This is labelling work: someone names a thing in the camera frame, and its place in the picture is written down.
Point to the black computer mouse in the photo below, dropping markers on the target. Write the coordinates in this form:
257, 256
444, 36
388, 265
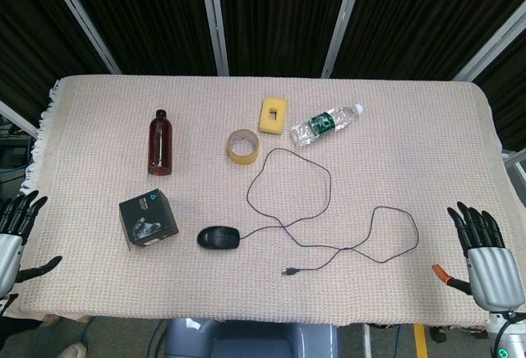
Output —
218, 237

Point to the beige woven tablecloth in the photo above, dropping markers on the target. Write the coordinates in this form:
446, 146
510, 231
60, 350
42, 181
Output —
370, 169

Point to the grey metal frame post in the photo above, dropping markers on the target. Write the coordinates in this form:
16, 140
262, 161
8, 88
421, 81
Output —
16, 117
82, 17
339, 21
214, 21
493, 42

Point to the yellow packing tape roll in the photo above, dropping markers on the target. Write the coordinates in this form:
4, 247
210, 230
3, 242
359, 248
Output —
242, 159

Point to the black cardboard product box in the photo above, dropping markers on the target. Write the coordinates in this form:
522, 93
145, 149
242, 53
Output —
146, 218

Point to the beige shoe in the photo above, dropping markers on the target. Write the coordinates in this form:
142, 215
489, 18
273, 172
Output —
73, 350

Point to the yellow sponge with hole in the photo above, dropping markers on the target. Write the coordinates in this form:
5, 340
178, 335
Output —
265, 126

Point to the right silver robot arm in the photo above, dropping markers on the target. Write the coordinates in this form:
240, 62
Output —
509, 333

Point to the brown plastic bottle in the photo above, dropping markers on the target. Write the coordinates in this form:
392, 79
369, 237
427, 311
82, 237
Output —
160, 144

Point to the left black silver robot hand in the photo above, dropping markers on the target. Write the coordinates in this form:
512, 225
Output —
10, 259

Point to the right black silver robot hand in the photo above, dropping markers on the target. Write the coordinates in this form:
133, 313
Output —
491, 276

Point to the black pleated curtain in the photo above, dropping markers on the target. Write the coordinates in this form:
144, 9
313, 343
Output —
509, 99
33, 38
419, 17
144, 17
279, 17

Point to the clear water bottle green label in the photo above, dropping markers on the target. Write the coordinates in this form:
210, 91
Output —
322, 124

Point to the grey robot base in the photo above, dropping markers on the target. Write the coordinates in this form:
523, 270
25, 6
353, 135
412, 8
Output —
255, 341

